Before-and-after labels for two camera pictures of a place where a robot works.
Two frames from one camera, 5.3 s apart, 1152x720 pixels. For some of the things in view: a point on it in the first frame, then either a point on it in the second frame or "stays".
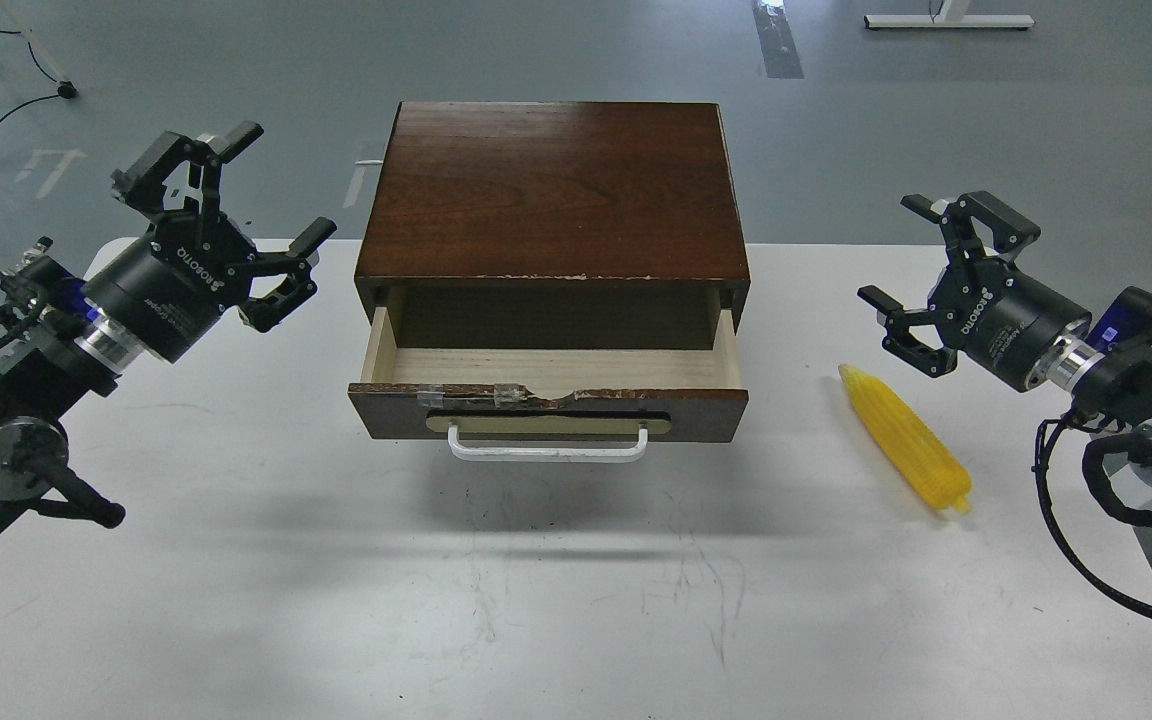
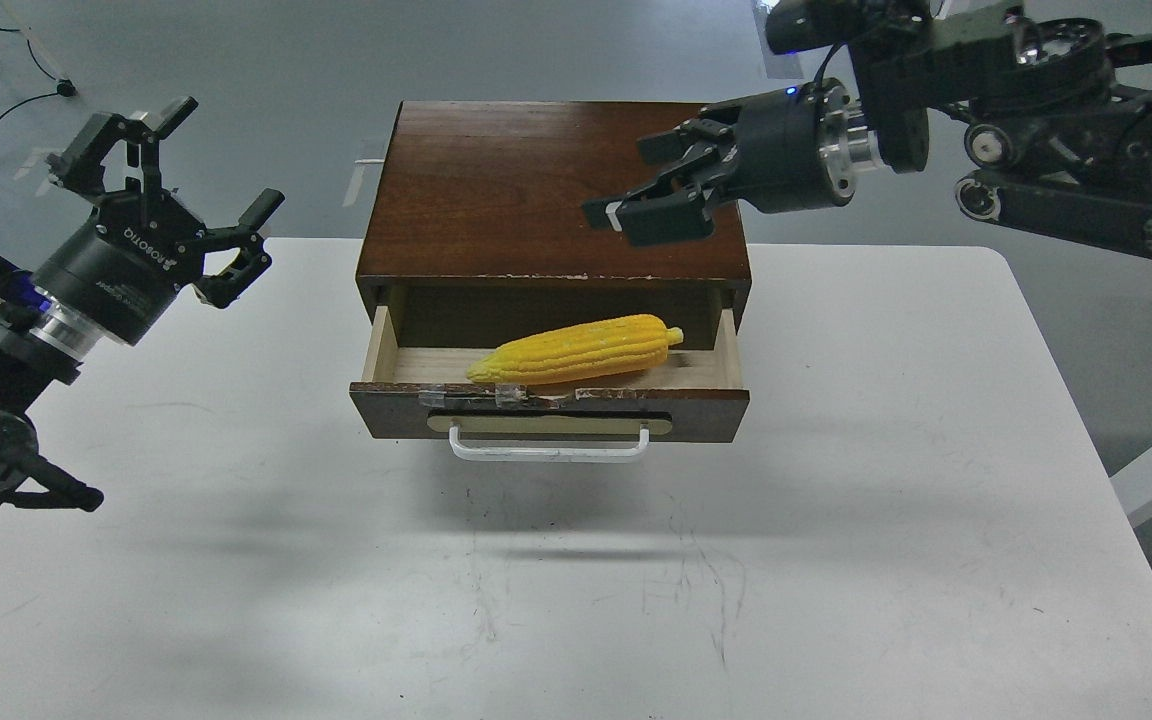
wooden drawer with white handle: [549, 405] stays
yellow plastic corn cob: [943, 481] → [616, 346]
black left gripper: [166, 292] → [120, 270]
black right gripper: [998, 317] → [790, 151]
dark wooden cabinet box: [547, 225] stays
